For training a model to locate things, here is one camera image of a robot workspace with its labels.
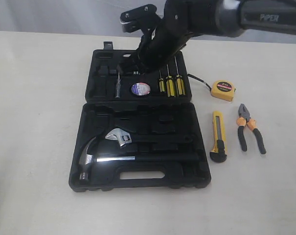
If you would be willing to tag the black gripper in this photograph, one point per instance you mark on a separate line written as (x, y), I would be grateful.
(155, 52)

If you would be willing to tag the black electrical tape roll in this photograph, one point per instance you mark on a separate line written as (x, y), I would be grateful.
(140, 89)

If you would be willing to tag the black plastic tool case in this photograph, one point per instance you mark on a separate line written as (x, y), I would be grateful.
(153, 114)

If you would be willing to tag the yellow tape measure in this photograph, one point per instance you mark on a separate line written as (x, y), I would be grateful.
(220, 89)

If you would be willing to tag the yellow utility knife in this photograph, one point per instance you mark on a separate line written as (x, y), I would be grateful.
(219, 152)

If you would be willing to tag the orange black pliers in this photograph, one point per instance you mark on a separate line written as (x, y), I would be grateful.
(245, 120)

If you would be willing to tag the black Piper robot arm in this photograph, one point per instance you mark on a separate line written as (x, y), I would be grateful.
(229, 18)

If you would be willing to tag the clear tester screwdriver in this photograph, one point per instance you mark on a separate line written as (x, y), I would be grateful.
(117, 87)

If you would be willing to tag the left yellow black screwdriver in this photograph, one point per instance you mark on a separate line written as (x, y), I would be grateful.
(161, 83)

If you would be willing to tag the yellow black screwdriver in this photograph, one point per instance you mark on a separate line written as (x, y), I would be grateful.
(161, 83)
(179, 81)
(170, 84)

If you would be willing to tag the middle yellow black screwdriver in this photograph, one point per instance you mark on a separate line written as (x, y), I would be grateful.
(170, 84)

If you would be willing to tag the right yellow black screwdriver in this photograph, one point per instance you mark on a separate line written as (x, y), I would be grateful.
(179, 81)

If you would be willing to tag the steel claw hammer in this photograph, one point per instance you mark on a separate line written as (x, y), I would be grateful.
(86, 159)

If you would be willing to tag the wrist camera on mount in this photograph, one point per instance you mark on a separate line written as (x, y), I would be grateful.
(142, 18)

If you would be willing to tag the adjustable wrench black handle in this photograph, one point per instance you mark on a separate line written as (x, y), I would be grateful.
(123, 138)

